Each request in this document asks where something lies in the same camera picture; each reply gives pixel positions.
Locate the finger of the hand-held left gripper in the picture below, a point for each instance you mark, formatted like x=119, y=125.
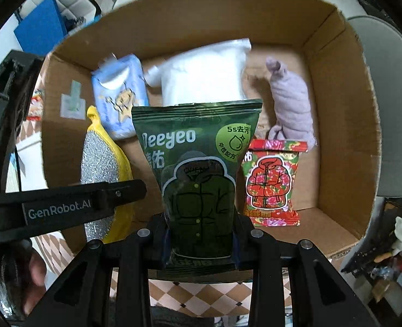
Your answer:
x=126, y=192

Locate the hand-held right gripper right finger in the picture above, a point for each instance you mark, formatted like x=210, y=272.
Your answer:
x=239, y=245

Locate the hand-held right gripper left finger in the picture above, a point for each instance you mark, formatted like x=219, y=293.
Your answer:
x=159, y=242

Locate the green wipes packet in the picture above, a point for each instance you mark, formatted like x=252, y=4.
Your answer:
x=194, y=177

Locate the cardboard box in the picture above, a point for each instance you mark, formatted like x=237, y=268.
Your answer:
x=340, y=109

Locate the person's left hand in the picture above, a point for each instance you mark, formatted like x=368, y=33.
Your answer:
x=37, y=272

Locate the yellow silver scrubbing sponge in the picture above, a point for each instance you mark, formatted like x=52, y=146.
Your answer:
x=98, y=163

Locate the colourful snack packet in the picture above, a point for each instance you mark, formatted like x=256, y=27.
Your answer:
x=37, y=105

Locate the red floral wipes packet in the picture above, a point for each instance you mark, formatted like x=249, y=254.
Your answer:
x=272, y=184

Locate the blue tissue pack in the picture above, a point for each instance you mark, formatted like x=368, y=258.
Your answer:
x=119, y=102

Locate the blue box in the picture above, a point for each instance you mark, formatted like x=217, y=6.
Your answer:
x=41, y=27

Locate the white plastic bag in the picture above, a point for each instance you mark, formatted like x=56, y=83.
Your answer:
x=204, y=75

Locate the purple cloth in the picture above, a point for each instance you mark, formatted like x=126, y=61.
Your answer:
x=289, y=102

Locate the grey chair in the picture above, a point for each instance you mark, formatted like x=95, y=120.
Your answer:
x=391, y=92

